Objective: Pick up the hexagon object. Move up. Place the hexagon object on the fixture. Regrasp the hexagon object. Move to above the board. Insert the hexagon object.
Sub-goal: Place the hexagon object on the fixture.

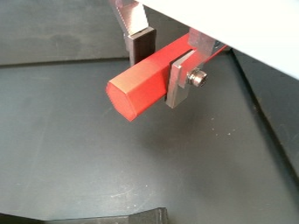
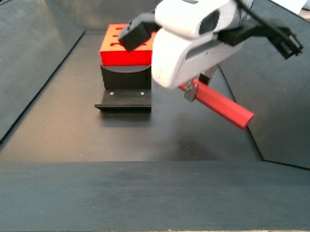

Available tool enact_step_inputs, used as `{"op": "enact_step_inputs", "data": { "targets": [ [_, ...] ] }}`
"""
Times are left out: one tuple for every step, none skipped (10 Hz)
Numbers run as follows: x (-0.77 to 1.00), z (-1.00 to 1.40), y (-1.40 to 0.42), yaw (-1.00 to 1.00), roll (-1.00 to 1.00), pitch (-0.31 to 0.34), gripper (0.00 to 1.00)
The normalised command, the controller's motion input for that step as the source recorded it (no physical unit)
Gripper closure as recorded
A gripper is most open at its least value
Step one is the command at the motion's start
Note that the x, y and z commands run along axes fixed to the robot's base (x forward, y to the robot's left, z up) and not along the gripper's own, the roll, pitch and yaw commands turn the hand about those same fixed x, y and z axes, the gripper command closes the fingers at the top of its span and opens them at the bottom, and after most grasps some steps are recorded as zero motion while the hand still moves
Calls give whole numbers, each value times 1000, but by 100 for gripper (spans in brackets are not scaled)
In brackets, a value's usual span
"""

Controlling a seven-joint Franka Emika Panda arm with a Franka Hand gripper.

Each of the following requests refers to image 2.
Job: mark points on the red hexagonal prism bar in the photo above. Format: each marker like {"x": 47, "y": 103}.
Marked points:
{"x": 238, "y": 115}

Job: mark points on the red shape sorter board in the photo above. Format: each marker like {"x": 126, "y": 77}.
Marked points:
{"x": 112, "y": 53}

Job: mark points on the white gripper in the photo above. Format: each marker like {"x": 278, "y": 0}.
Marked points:
{"x": 186, "y": 50}

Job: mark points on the black curved holder stand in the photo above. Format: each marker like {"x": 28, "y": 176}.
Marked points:
{"x": 127, "y": 88}

